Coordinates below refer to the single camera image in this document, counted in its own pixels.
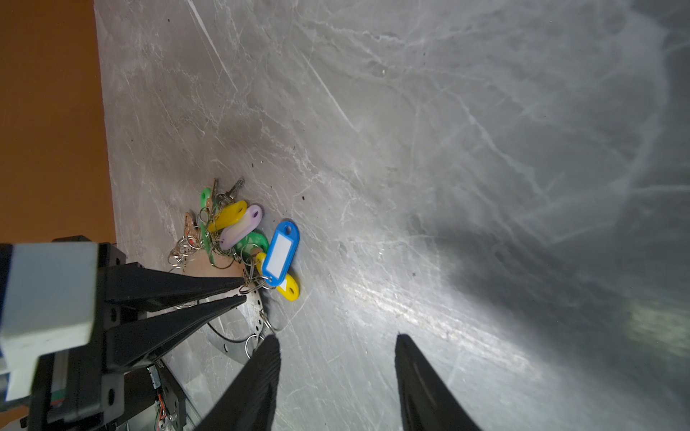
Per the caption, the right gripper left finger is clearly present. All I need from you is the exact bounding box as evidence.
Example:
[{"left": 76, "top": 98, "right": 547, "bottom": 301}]
[{"left": 195, "top": 335, "right": 281, "bottom": 430}]

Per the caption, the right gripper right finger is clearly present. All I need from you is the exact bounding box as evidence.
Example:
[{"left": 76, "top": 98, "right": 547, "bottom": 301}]
[{"left": 395, "top": 334, "right": 480, "bottom": 430}]

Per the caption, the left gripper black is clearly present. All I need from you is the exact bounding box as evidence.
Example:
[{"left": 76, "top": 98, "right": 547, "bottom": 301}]
[{"left": 26, "top": 238, "right": 246, "bottom": 430}]

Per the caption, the large metal band keyring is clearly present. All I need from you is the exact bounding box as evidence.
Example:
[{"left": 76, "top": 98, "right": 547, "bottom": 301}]
[{"left": 177, "top": 252, "right": 279, "bottom": 366}]

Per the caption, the green key tag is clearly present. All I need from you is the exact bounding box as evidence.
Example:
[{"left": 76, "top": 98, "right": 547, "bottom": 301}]
[{"left": 198, "top": 188, "right": 269, "bottom": 266}]

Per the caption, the blue key tag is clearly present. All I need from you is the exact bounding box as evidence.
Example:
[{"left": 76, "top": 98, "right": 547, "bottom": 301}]
[{"left": 262, "top": 219, "right": 300, "bottom": 287}]

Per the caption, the purple key tag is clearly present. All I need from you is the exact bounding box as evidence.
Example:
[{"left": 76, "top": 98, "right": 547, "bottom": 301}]
[{"left": 219, "top": 204, "right": 263, "bottom": 251}]

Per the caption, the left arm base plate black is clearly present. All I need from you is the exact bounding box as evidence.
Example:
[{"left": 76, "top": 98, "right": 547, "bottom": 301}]
[{"left": 117, "top": 360, "right": 192, "bottom": 430}]

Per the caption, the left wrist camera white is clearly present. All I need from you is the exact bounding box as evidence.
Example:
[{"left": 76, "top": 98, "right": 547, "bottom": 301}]
[{"left": 1, "top": 242, "right": 99, "bottom": 402}]

